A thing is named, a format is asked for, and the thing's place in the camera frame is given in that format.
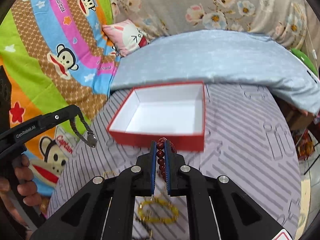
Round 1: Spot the dark braided silver-clasp bracelet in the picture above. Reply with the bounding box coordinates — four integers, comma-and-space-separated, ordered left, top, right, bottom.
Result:
69, 113, 98, 148

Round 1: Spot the dark red bead bracelet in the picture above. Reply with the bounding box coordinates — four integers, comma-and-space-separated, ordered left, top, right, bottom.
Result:
156, 137, 177, 180

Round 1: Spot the red jewelry box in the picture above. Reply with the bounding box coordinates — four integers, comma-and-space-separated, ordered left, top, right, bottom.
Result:
107, 82, 206, 152

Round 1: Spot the left hand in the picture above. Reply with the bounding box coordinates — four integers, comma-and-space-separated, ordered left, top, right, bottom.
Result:
0, 154, 42, 218

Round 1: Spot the grey striped bed cover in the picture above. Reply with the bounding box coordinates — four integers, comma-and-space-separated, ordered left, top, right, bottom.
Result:
47, 84, 301, 236

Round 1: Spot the colourful monkey cartoon blanket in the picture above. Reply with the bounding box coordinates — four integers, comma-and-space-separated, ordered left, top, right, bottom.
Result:
0, 0, 121, 215

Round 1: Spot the light blue quilt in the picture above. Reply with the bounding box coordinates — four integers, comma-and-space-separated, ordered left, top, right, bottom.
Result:
111, 30, 319, 114

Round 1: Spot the pink cat pillow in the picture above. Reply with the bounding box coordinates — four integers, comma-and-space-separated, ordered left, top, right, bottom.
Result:
102, 20, 149, 57

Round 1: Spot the green plastic object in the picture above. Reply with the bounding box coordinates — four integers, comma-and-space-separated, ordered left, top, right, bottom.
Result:
291, 48, 318, 76

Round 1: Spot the grey floral blanket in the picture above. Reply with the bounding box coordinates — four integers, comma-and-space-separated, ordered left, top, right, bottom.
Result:
110, 0, 308, 48

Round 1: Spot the yellow crystal bead bracelet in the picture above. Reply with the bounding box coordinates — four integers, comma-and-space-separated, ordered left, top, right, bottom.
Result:
137, 196, 180, 225

